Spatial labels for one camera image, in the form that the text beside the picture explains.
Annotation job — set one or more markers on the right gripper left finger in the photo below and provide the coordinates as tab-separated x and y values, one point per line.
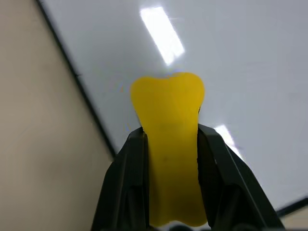
122	187

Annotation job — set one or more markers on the black-framed whiteboard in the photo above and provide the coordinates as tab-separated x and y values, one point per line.
240	84

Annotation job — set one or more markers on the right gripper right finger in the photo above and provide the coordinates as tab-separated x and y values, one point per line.
231	187

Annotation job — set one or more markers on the yellow eraser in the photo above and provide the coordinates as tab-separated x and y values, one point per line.
170	134

